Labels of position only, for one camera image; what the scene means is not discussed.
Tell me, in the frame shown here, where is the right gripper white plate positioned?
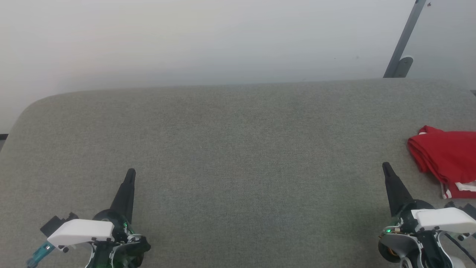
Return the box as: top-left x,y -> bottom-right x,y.
382,162 -> 476,236

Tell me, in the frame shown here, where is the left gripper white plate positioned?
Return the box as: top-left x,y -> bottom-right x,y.
46,168 -> 151,250

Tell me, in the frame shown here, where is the red basketball jersey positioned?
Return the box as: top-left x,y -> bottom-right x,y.
407,125 -> 476,200

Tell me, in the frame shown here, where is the grey fabric sofa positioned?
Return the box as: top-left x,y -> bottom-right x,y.
0,78 -> 476,268

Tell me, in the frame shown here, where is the grey metal pole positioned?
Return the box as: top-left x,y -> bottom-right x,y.
383,0 -> 428,79

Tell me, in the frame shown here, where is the thin black cable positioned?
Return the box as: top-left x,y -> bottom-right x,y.
444,233 -> 476,261

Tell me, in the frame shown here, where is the teal cable connector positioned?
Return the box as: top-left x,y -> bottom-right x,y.
26,240 -> 56,268

